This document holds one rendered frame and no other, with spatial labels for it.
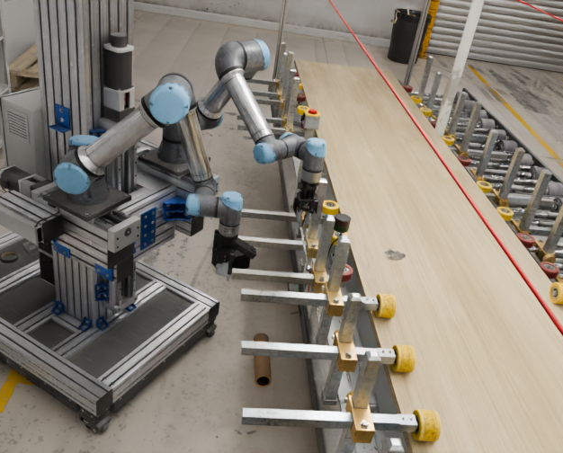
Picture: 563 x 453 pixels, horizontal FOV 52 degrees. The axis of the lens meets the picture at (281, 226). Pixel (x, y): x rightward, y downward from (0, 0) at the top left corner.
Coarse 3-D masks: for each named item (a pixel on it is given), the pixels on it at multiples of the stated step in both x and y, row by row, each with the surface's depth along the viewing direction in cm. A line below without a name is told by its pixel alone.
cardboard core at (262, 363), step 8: (256, 336) 303; (264, 336) 303; (256, 360) 289; (264, 360) 288; (256, 368) 285; (264, 368) 283; (256, 376) 280; (264, 376) 279; (256, 384) 282; (264, 384) 283
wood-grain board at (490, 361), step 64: (320, 64) 465; (320, 128) 343; (384, 128) 359; (384, 192) 281; (448, 192) 291; (384, 256) 231; (448, 256) 238; (384, 320) 197; (448, 320) 202; (512, 320) 207; (448, 384) 175; (512, 384) 179; (448, 448) 154; (512, 448) 157
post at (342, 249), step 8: (344, 240) 185; (336, 248) 189; (344, 248) 186; (336, 256) 188; (344, 256) 188; (336, 264) 190; (344, 264) 190; (336, 272) 191; (328, 280) 197; (336, 280) 193; (328, 288) 196; (336, 288) 195; (320, 320) 204; (328, 320) 202; (320, 328) 204; (328, 328) 204; (320, 336) 206; (320, 344) 208
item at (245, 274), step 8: (232, 272) 215; (240, 272) 215; (248, 272) 216; (256, 272) 217; (264, 272) 218; (272, 272) 218; (280, 272) 219; (288, 272) 220; (264, 280) 218; (272, 280) 218; (280, 280) 218; (288, 280) 218; (296, 280) 219; (304, 280) 219; (312, 280) 219
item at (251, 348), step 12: (252, 348) 168; (264, 348) 168; (276, 348) 169; (288, 348) 170; (300, 348) 171; (312, 348) 171; (324, 348) 172; (336, 348) 173; (360, 348) 174; (360, 360) 173; (384, 360) 174
